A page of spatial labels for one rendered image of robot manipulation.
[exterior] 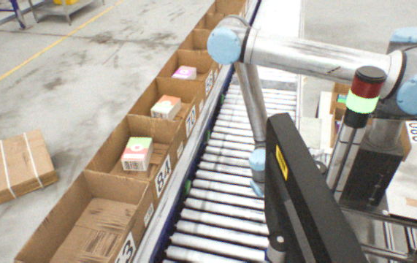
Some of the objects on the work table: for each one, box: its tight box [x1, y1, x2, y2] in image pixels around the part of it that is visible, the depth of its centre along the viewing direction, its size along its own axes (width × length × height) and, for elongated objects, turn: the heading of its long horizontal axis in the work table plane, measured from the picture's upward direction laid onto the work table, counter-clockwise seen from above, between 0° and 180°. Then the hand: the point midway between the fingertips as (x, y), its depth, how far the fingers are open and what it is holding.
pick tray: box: [329, 82, 351, 115], centre depth 200 cm, size 28×38×10 cm
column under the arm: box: [337, 125, 405, 218], centre depth 139 cm, size 26×26×33 cm
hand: (325, 161), depth 144 cm, fingers open, 14 cm apart
